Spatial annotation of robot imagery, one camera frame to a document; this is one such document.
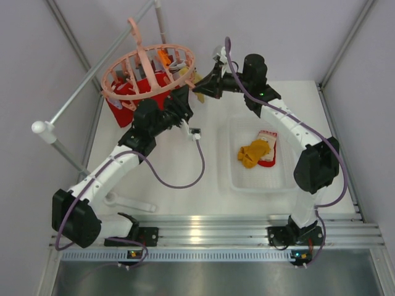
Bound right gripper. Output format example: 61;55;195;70
193;64;251;101

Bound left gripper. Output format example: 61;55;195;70
149;83;193;137

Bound pink round clip hanger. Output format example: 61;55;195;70
101;17;196;111

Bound mustard yellow sock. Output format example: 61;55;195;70
237;139;270;169

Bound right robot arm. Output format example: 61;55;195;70
193;54;339;249

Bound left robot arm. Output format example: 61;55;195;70
52;86;193;250

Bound orange clip on hanger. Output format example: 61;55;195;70
157;49;172;68

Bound pale yellow hanging sock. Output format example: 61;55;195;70
180;67;205;104

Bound striped hanging sock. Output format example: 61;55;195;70
168;60;186;73

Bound red hanging clothes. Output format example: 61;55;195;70
106;70;177;129

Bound white plastic tray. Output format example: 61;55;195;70
228;115;298;194

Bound red beige patterned sock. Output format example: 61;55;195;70
257;130;278;168

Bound metal clothes rack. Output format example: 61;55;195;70
30;0;169;213

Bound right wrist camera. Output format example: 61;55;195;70
212;45;228;69

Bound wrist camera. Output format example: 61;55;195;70
181;120;201;141
212;45;228;69

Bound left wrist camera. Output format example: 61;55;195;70
181;120;201;141

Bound aluminium mounting rail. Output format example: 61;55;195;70
61;213;385;263

